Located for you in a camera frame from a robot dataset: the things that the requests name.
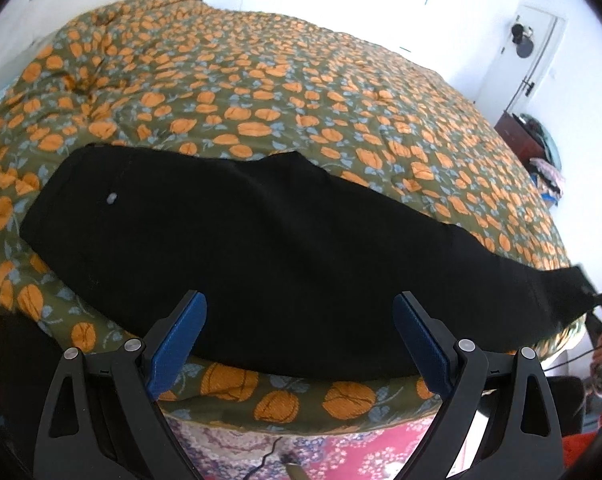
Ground black pants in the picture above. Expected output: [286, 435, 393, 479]
[20, 142, 599, 381]

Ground person's leg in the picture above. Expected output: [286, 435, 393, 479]
[546, 375, 588, 436]

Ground black cable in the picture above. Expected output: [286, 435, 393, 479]
[246, 435, 287, 480]

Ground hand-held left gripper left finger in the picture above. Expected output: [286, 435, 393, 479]
[33, 290, 208, 480]

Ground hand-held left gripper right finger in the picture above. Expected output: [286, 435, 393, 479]
[392, 291, 566, 480]

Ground dark wooden dresser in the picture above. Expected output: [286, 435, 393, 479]
[495, 111, 547, 166]

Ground orange floral quilt bed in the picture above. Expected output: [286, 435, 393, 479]
[0, 0, 589, 436]

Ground white wardrobe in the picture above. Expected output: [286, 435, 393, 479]
[191, 0, 524, 68]

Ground patterned red rug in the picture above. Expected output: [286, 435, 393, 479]
[168, 400, 487, 480]

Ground black round door hanger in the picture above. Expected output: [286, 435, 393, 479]
[511, 22, 536, 59]

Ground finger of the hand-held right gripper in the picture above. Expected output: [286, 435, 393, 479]
[576, 265, 602, 306]

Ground pile of colourful clothes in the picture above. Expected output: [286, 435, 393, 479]
[528, 157, 567, 206]

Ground white door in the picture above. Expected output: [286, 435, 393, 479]
[474, 2, 567, 126]

